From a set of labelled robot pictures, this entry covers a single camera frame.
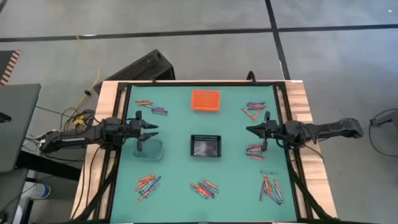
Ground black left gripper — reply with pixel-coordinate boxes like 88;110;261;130
125;110;160;153

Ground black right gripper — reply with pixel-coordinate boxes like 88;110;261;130
246;111;284;152

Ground black plastic basket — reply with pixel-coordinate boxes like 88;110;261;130
190;134;222;158

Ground black perforated metal case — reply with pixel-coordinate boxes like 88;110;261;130
93;49;176;95

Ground orange plastic basket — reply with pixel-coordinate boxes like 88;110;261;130
190;89;221;112

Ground black desk base bar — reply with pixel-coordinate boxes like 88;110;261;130
15;150;82;182

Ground white blue bottle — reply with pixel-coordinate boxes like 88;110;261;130
21;182;52;200

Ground grey desk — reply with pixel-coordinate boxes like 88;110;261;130
0;83;42;173

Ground grey panel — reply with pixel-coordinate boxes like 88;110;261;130
0;167;29;224

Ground orange black striped mat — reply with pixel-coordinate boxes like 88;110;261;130
0;49;21;86

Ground black aluminium table frame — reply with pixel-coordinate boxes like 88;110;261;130
71;80;338;224

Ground yellow cable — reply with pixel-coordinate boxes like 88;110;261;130
49;0;101;125

